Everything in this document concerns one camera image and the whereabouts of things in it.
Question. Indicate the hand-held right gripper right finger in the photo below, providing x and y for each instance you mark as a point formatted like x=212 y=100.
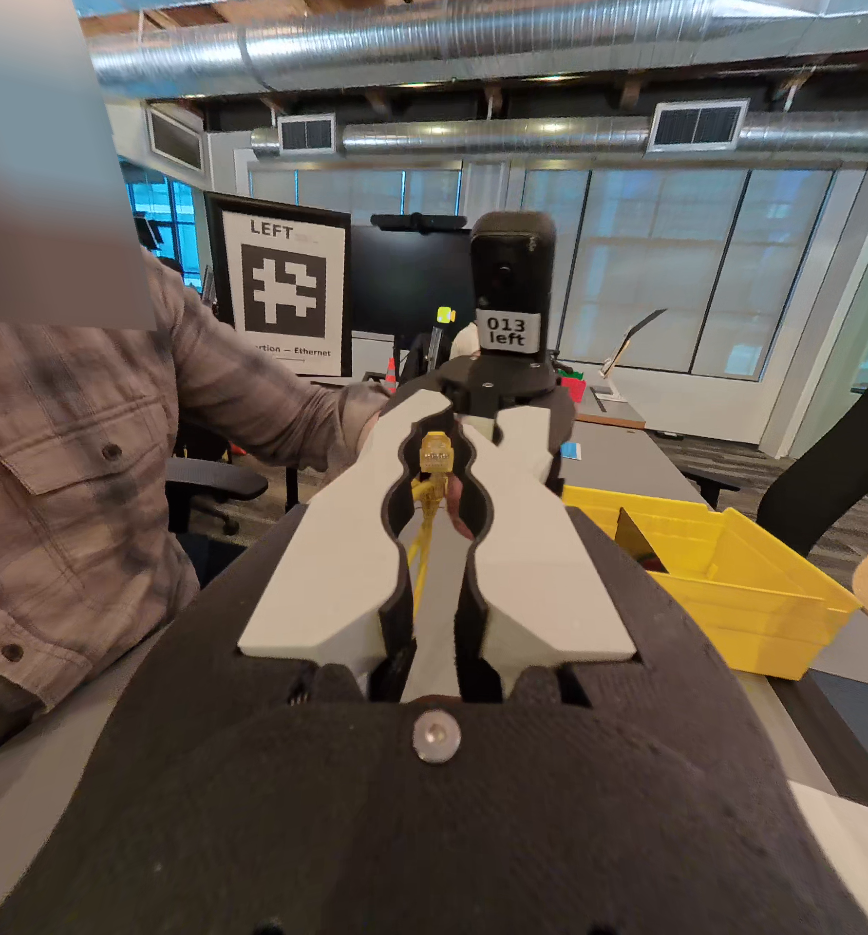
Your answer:
x=551 y=584

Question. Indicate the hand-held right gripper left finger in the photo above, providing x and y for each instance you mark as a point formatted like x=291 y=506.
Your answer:
x=332 y=577

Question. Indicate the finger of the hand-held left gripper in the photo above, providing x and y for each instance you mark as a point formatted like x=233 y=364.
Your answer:
x=533 y=438
x=419 y=409

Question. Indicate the yellow plastic bin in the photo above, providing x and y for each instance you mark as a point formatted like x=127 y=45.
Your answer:
x=733 y=606

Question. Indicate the person's left forearm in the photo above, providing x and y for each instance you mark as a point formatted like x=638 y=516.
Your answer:
x=273 y=409

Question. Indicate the person's left hand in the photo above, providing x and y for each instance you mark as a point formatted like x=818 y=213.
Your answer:
x=459 y=511

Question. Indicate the orange traffic cone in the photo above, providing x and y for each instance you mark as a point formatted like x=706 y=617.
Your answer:
x=390 y=376

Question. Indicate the black video bar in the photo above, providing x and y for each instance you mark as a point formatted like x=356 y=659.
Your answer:
x=419 y=221

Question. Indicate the black monitor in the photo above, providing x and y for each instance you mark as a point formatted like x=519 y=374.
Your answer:
x=405 y=285

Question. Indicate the tilted board stand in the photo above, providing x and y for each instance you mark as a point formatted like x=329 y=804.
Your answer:
x=635 y=340

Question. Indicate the large marker sign board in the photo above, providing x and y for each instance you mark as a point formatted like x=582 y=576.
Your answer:
x=288 y=292

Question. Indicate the white air vent grille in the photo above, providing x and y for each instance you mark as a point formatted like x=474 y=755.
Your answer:
x=697 y=125
x=306 y=134
x=175 y=139

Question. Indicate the person's plaid shirt torso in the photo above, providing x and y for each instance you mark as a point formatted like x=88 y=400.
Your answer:
x=61 y=511

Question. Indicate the dark desk mat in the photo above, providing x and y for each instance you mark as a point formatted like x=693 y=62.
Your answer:
x=843 y=723

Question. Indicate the slim silver air duct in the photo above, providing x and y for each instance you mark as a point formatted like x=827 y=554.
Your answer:
x=514 y=135

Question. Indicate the large silver air duct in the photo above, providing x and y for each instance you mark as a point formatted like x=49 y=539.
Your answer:
x=478 y=36

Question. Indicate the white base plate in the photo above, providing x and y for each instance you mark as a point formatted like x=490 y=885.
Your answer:
x=850 y=854

